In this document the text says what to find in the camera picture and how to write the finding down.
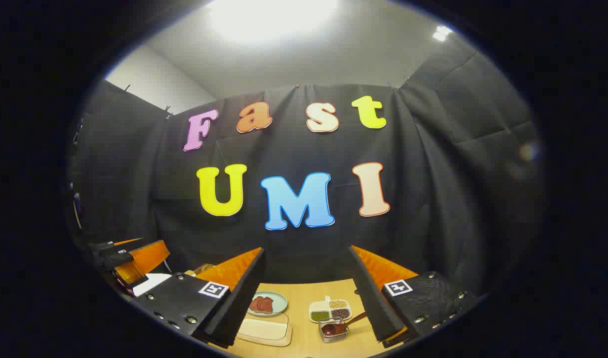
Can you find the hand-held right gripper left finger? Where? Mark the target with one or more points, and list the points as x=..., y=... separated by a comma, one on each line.
x=241, y=303

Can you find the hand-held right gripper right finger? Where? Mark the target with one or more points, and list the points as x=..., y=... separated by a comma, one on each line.
x=378, y=308

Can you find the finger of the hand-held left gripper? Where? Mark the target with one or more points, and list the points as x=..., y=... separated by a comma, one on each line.
x=127, y=242
x=144, y=258

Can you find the brown wooden spoon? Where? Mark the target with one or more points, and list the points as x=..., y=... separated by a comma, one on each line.
x=329, y=329

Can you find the red meat slice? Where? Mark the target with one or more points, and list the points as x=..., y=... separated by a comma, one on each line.
x=256, y=304
x=267, y=305

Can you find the pile of dark red beans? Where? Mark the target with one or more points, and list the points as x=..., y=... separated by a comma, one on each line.
x=341, y=314

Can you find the pale green plate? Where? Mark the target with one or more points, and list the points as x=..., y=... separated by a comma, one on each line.
x=280, y=299

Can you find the pile of yellow soybeans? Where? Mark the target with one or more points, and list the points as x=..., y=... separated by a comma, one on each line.
x=338, y=304

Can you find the clear glass rectangular container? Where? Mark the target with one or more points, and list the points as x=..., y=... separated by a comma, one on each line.
x=264, y=340

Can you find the brown bread slice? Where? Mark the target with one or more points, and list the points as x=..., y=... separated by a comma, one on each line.
x=204, y=268

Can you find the pile of green mung beans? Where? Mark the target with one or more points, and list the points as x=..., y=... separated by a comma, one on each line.
x=320, y=315

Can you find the white divided dish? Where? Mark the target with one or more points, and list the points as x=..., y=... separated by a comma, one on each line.
x=317, y=306

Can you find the black backdrop cloth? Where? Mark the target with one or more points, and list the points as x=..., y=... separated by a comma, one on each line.
x=294, y=149

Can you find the small ceiling light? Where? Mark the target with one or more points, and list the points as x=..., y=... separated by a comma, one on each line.
x=441, y=33

